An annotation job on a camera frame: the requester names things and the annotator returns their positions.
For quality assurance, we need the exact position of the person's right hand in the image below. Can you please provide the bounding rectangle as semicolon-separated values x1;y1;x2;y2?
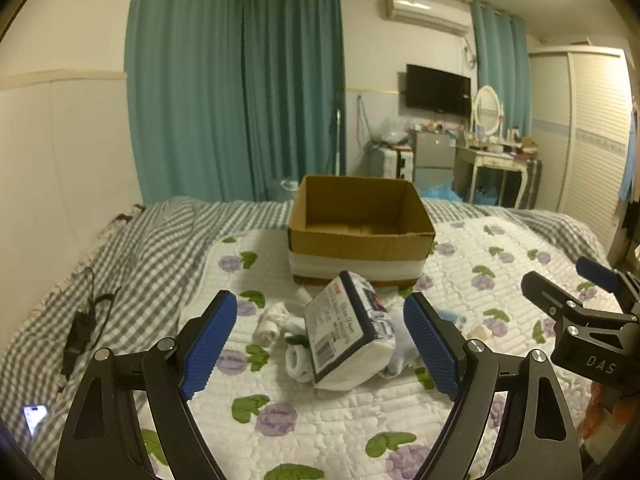
579;384;623;458

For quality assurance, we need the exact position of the small silver fridge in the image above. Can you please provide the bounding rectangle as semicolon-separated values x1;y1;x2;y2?
412;129;458;188

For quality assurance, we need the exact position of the wide teal curtain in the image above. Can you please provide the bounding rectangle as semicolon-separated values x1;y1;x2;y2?
124;0;246;206

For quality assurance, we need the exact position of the black wall television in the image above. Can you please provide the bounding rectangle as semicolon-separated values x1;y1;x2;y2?
405;63;472;116

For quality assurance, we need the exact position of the clear plastic water jug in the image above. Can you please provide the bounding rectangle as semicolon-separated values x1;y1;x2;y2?
277;177;302;202

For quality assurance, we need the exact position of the teal corner curtain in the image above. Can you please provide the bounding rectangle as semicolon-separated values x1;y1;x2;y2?
240;0;347;201

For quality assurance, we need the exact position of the hanging wall cable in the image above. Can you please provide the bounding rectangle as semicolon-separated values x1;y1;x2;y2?
355;95;372;147

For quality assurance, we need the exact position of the white oval mirror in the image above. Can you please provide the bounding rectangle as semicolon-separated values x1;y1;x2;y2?
471;85;506;137

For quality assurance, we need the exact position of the white suitcase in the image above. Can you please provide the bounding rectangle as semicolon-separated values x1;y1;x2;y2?
370;146;415;181

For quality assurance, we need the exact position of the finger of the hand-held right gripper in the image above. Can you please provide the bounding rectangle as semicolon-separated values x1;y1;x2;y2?
575;256;640;311
520;270;640;333

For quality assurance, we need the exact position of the white louvred wardrobe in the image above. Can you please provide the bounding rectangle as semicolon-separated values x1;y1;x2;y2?
527;45;636;246

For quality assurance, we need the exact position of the black charger with cable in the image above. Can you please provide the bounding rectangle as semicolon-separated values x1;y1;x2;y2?
60;267;121;381

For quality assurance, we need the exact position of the smartphone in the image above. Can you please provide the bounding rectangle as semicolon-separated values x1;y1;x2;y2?
22;404;50;438

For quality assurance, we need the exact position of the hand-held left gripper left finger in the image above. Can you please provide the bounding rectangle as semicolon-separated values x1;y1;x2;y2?
54;289;238;480

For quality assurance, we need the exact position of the clear plastic bag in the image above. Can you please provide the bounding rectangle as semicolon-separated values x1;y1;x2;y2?
377;117;411;147

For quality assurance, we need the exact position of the white dressing table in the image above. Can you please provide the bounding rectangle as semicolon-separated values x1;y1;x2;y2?
452;144;532;208

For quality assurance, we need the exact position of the white printed tissue pack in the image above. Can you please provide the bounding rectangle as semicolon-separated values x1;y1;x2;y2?
304;270;398;392

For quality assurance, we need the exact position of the narrow teal window curtain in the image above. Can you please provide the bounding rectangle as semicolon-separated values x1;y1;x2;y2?
470;0;532;141

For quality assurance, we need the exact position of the light blue hanging garment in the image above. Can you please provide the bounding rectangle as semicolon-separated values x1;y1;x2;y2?
620;105;640;201

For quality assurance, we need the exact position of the brown cardboard box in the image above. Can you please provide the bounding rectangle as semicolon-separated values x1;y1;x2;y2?
287;175;437;287

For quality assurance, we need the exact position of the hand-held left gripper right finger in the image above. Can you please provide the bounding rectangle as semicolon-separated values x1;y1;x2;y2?
402;291;583;480

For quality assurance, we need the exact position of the white floral quilt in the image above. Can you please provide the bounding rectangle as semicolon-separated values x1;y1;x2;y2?
135;215;626;480

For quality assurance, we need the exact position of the white air conditioner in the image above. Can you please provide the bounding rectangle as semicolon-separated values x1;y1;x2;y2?
384;0;473;37

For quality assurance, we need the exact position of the white mop pole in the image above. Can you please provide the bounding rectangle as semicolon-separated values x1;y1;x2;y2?
334;105;347;177

